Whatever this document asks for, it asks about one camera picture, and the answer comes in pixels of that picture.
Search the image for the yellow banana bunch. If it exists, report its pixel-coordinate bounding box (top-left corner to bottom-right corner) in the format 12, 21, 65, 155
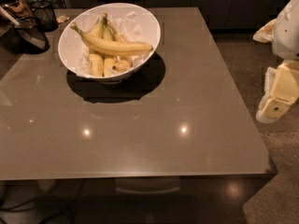
89, 13, 133, 77

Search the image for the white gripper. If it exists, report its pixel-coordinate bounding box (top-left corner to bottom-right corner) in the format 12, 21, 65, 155
256, 61, 299, 124

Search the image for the black mesh cup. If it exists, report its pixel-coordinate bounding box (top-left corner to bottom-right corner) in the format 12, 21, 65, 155
30, 0, 58, 32

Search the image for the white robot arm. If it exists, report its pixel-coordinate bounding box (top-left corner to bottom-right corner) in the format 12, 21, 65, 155
253, 0, 299, 123

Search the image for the dark kitchen appliance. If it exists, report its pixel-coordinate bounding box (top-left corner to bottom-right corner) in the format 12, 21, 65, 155
0, 0, 50, 54

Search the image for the small wrapped snack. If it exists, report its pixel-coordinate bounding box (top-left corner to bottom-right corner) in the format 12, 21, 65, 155
57, 15, 69, 23

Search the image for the white bowl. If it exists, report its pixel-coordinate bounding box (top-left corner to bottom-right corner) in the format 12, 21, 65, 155
58, 3, 161, 83

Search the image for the long yellow top banana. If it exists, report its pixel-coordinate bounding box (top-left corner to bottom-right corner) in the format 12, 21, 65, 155
70, 22, 153, 56

